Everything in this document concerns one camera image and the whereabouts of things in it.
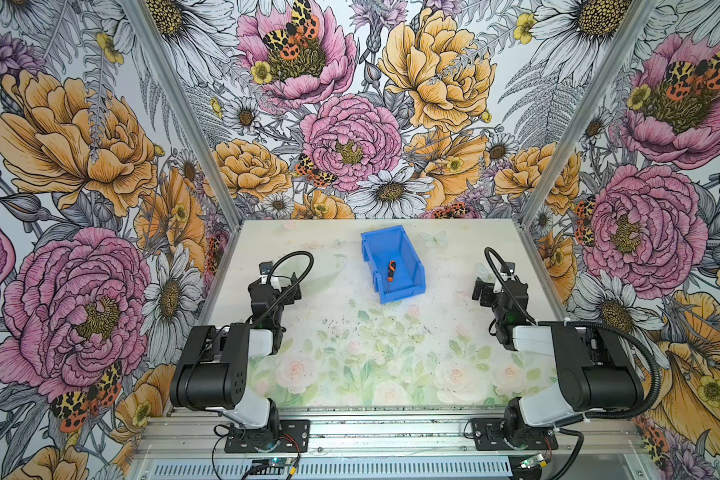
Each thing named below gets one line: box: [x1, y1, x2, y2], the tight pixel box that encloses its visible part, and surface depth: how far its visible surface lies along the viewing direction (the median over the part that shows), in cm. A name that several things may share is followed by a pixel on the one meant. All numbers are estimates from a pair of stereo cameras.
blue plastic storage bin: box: [361, 225, 426, 304], surface depth 106 cm
